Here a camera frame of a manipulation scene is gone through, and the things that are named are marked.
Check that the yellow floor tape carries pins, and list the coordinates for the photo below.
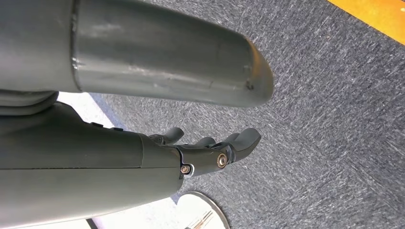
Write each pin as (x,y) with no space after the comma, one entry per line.
(379,15)

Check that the grey robot body casing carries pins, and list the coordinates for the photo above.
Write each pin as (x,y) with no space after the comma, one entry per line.
(158,57)

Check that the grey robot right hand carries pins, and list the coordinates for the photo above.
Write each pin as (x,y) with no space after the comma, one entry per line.
(79,170)

